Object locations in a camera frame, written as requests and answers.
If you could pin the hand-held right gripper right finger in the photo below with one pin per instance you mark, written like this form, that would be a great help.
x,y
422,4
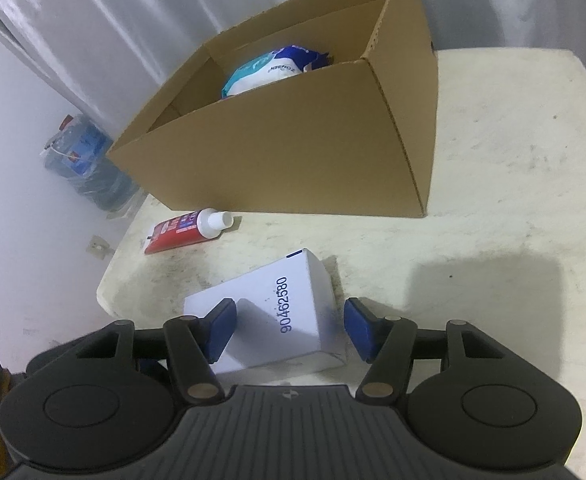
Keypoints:
x,y
359,327

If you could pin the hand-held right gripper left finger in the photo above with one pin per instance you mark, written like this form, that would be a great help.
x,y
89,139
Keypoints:
x,y
221,330

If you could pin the white carton box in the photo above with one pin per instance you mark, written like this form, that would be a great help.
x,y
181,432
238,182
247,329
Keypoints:
x,y
285,295

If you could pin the brown cardboard box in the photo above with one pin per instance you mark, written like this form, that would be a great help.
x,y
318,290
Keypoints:
x,y
298,160

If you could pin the blue white wet wipes pack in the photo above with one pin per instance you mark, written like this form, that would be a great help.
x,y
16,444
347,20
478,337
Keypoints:
x,y
258,74

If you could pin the red tube with white cap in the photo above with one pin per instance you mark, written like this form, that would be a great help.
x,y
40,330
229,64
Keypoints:
x,y
178,231

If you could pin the white floor socket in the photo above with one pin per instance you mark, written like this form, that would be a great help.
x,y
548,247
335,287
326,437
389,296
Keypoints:
x,y
98,247

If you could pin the blue water jug in bag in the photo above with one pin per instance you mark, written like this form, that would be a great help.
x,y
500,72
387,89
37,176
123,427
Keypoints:
x,y
88,170

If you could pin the translucent plastic curtain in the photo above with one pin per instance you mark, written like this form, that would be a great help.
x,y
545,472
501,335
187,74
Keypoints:
x,y
123,20

